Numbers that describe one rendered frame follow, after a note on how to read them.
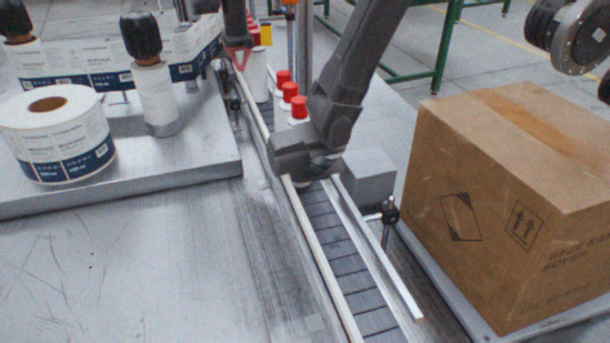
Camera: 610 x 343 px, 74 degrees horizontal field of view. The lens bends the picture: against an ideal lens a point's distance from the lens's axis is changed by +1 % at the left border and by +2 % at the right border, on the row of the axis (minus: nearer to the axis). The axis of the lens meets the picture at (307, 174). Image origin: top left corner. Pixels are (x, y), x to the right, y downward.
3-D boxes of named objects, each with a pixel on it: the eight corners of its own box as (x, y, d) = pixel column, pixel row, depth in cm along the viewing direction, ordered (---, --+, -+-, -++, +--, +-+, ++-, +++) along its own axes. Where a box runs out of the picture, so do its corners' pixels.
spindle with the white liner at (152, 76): (147, 123, 110) (114, 9, 92) (181, 118, 112) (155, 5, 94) (148, 140, 104) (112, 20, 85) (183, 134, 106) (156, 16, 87)
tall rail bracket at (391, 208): (350, 261, 78) (356, 198, 68) (384, 252, 80) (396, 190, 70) (356, 274, 76) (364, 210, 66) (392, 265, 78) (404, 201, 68)
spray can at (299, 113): (286, 177, 91) (282, 95, 79) (308, 172, 93) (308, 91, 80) (293, 191, 87) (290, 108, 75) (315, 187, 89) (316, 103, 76)
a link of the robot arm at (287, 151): (355, 119, 59) (331, 86, 64) (279, 136, 55) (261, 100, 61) (345, 174, 67) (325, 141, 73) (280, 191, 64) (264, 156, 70)
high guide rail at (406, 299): (253, 48, 136) (253, 44, 135) (256, 48, 136) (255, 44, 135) (413, 324, 55) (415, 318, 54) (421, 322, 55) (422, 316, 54)
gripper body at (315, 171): (283, 151, 76) (290, 137, 69) (334, 142, 79) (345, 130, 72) (291, 183, 75) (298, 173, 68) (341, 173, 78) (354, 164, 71)
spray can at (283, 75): (274, 147, 101) (269, 69, 89) (294, 143, 102) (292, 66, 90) (278, 158, 97) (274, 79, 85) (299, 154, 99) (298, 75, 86)
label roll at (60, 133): (29, 146, 101) (2, 92, 93) (114, 130, 107) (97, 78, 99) (17, 193, 87) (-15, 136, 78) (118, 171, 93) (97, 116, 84)
